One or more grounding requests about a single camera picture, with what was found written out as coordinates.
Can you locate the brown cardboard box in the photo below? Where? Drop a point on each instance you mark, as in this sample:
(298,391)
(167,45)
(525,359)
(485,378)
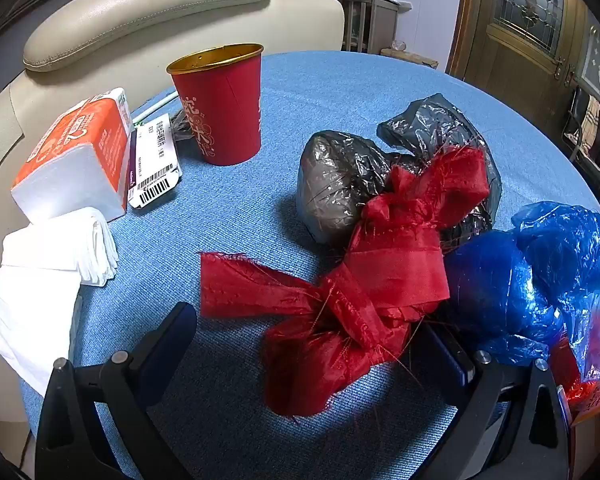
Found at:
(412,58)

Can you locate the red paper cup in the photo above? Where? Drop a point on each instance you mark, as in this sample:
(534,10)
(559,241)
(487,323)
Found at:
(220,110)

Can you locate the wooden cabinet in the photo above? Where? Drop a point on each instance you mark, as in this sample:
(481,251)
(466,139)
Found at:
(375,20)

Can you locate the folded white tissue wad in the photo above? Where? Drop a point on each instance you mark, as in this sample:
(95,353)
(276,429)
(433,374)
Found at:
(55,245)

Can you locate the white medicine box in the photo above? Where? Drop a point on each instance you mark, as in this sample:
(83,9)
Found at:
(152,160)

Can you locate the dark plastic wrapper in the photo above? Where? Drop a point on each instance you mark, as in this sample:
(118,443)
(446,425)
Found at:
(184,127)

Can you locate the red cloth bundle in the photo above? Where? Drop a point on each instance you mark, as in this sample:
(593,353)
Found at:
(380,280)

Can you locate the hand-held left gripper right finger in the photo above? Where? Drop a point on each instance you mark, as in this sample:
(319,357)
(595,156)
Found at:
(452,357)

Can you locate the black plastic bag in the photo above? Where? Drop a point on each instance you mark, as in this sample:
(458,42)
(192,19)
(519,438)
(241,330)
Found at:
(335,175)

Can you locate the wooden door with stained glass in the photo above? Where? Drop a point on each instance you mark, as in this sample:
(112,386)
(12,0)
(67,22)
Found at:
(510,60)

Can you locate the metal chair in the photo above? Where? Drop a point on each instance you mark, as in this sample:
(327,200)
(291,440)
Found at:
(592,160)

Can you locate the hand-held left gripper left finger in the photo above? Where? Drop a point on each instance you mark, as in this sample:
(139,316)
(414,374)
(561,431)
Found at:
(166,345)

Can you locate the blue plastic bag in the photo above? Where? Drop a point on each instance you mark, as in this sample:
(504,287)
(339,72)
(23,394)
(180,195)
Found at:
(505,285)

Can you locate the striped cloth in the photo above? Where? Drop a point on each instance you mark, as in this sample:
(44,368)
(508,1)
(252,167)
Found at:
(590,115)

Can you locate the glass bowl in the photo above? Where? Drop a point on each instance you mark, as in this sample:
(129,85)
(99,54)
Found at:
(398,45)

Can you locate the beige leather armchair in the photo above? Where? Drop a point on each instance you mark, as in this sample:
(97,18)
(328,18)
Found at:
(130,5)

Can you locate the flat white napkin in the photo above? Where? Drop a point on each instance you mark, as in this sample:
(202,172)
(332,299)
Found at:
(30,325)

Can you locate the orange tissue pack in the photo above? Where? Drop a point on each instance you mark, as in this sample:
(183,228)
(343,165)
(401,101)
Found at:
(75,160)

